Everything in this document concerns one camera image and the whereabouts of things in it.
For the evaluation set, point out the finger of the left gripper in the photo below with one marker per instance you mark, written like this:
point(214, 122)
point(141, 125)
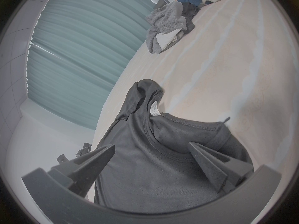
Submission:
point(80, 153)
point(87, 147)

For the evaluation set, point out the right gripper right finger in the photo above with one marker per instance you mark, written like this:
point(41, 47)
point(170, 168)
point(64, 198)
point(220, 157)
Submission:
point(212, 170)

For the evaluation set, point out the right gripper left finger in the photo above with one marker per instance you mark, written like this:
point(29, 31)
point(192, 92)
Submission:
point(88, 171)

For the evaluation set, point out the black T-shirt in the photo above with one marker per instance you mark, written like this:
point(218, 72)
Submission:
point(144, 171)

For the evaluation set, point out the pile of clothes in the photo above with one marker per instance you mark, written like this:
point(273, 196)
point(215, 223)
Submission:
point(168, 20)

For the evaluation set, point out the bed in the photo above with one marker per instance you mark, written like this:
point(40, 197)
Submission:
point(222, 66)

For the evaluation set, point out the blue-green curtain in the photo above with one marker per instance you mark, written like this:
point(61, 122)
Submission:
point(81, 55)

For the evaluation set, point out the grey bedside table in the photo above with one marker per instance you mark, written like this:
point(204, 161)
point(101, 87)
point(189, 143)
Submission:
point(161, 4)

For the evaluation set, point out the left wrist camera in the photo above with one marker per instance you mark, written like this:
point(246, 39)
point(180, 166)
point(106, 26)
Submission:
point(62, 159)

